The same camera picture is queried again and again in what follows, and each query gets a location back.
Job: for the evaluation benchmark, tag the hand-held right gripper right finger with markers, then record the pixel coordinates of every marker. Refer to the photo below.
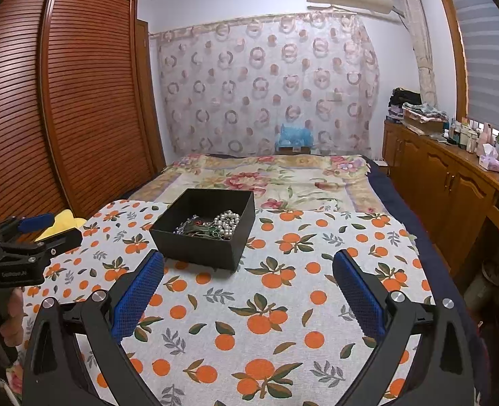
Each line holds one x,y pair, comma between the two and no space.
359,300

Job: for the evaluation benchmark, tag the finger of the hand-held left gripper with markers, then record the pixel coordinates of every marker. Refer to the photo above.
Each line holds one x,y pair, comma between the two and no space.
59,241
36,222

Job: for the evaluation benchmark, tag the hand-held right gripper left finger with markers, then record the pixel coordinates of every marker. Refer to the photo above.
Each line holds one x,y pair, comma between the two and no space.
137,300

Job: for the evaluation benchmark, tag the black box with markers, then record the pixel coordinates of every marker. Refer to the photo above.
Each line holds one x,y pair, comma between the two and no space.
198,249

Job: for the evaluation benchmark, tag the silver rhinestone hair clip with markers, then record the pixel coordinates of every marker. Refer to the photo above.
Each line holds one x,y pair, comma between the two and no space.
184,227

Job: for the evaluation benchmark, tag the green gem brooch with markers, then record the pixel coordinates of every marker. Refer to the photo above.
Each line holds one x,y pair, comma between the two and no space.
214,232

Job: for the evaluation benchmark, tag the person's left hand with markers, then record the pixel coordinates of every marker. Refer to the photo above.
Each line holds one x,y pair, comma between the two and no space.
13,321

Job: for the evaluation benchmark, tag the yellow cloth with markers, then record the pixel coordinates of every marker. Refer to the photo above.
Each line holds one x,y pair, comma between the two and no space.
61,222

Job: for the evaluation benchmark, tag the orange fruit print tablecloth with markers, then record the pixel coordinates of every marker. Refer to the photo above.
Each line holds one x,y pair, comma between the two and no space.
296,270

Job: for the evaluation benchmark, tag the dark blue bed sheet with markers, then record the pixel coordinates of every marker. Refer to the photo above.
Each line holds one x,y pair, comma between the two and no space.
406,224

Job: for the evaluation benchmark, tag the wooden side cabinet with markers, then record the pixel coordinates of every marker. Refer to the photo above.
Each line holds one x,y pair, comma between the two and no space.
439,190

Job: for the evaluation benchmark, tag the brown slatted wooden wardrobe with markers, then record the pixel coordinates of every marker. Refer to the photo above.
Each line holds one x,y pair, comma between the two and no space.
84,93

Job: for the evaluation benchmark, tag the floral blanket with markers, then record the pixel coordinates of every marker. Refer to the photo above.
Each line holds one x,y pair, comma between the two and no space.
275,177

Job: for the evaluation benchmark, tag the blue plastic bag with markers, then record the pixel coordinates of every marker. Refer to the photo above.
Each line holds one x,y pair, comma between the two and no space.
294,134

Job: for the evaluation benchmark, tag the pink tissue box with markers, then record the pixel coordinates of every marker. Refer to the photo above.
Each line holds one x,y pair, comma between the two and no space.
489,158

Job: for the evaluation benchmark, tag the group of cosmetic bottles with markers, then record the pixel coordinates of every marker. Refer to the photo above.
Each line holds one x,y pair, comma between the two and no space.
465,135

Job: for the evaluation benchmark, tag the stack of folded clothes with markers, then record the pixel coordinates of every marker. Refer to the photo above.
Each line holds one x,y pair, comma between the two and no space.
418,112

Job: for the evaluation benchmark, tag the beige lace side curtain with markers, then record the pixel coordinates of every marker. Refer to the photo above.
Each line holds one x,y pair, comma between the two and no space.
420,50

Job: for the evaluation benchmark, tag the grey striped window blind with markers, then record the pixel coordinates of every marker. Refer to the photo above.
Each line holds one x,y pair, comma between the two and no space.
490,50

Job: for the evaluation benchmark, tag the wooden window frame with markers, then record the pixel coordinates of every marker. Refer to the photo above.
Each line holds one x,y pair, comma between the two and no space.
452,42

